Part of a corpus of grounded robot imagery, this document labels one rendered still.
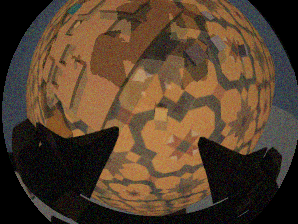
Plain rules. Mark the green rectangular block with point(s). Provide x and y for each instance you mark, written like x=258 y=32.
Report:
x=74 y=8

